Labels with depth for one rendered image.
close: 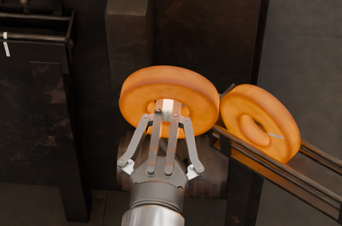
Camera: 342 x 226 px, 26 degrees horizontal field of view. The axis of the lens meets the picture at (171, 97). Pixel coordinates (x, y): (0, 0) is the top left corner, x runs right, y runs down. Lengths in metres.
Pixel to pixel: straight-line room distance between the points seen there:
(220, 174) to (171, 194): 0.44
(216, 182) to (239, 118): 0.21
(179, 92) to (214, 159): 0.37
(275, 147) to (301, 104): 0.97
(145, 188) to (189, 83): 0.18
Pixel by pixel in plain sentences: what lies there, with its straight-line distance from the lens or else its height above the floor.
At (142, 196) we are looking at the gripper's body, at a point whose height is 0.87.
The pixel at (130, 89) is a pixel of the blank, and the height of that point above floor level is 0.87.
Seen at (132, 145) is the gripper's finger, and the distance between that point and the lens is 1.09.
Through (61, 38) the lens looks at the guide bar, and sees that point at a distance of 1.42.
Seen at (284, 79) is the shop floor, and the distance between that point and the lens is 2.29.
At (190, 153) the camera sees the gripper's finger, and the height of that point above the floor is 0.85.
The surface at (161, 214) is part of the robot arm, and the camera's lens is 1.00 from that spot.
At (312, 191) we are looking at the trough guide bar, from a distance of 1.27.
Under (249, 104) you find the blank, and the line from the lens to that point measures 1.24.
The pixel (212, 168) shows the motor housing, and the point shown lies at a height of 0.52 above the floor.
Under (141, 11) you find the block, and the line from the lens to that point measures 1.33.
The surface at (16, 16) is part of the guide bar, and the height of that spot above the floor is 0.70.
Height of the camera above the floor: 1.75
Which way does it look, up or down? 52 degrees down
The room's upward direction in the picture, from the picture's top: straight up
